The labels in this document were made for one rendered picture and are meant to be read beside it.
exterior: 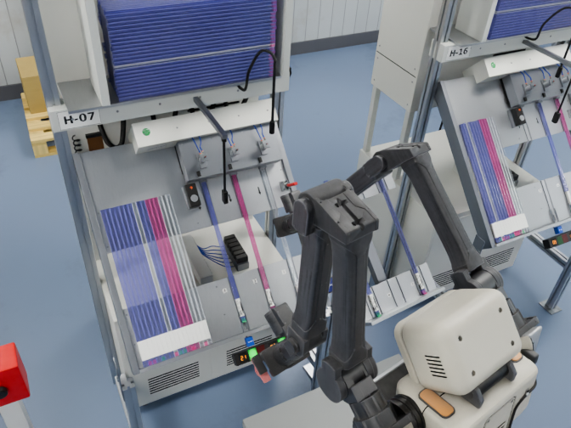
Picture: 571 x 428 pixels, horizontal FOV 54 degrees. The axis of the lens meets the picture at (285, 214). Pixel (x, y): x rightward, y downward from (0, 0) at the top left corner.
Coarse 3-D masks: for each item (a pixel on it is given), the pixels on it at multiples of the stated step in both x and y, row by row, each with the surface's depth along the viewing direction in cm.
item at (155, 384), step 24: (216, 240) 234; (240, 240) 235; (264, 240) 236; (216, 264) 223; (264, 264) 225; (120, 288) 211; (120, 336) 204; (264, 336) 245; (120, 360) 224; (192, 360) 231; (216, 360) 239; (144, 384) 226; (168, 384) 234; (192, 384) 242
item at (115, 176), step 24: (96, 168) 177; (120, 168) 180; (144, 168) 182; (168, 168) 185; (96, 192) 176; (120, 192) 178; (144, 192) 181; (168, 192) 184; (216, 192) 190; (264, 192) 196; (288, 192) 199; (192, 216) 185; (216, 216) 188; (240, 216) 191
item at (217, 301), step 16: (256, 272) 190; (272, 272) 192; (288, 272) 194; (208, 288) 183; (224, 288) 185; (240, 288) 187; (256, 288) 189; (272, 288) 191; (288, 288) 193; (208, 304) 183; (224, 304) 184; (256, 304) 188; (288, 304) 192; (128, 320) 173; (208, 320) 182; (224, 320) 184; (240, 320) 185; (256, 320) 187; (224, 336) 183
